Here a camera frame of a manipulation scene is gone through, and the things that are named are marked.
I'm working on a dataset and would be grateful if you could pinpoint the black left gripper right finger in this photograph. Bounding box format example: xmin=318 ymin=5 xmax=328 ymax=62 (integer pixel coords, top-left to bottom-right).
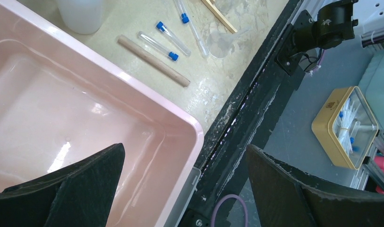
xmin=246 ymin=145 xmax=384 ymax=227

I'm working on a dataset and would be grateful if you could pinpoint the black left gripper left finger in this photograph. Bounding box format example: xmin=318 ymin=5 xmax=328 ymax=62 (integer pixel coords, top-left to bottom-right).
xmin=0 ymin=143 xmax=126 ymax=227

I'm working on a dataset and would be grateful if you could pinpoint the pink plastic bin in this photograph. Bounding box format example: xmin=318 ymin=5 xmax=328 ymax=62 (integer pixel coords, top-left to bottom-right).
xmin=0 ymin=0 xmax=204 ymax=227

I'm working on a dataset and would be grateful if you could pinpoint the thick wooden dowel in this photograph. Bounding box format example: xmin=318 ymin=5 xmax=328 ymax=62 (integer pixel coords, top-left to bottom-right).
xmin=117 ymin=35 xmax=190 ymax=87

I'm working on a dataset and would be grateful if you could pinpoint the red capped wash bottle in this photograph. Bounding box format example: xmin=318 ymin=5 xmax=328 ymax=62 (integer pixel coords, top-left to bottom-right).
xmin=56 ymin=0 xmax=104 ymax=35

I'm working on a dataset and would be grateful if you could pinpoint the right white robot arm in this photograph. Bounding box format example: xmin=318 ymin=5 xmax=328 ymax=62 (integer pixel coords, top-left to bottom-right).
xmin=275 ymin=0 xmax=358 ymax=76

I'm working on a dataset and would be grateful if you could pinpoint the gold tin of supplies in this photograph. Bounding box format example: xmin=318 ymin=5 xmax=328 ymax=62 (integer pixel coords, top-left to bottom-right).
xmin=311 ymin=86 xmax=379 ymax=170

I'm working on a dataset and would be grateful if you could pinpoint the blue capped test tube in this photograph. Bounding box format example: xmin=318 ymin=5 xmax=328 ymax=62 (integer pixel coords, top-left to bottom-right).
xmin=137 ymin=31 xmax=179 ymax=61

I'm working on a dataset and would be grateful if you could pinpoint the thin wooden stick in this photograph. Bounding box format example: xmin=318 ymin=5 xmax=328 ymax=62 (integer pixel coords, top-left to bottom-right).
xmin=201 ymin=0 xmax=237 ymax=34

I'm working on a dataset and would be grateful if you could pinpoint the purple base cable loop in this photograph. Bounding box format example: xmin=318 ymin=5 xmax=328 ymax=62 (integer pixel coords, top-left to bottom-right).
xmin=210 ymin=193 xmax=249 ymax=227

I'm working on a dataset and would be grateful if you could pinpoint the aluminium frame rail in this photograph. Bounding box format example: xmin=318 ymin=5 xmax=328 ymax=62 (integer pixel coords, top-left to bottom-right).
xmin=179 ymin=0 xmax=323 ymax=227

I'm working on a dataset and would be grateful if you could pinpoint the grey bin latch handle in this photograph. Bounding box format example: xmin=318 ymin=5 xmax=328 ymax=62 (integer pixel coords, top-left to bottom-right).
xmin=164 ymin=167 xmax=201 ymax=227

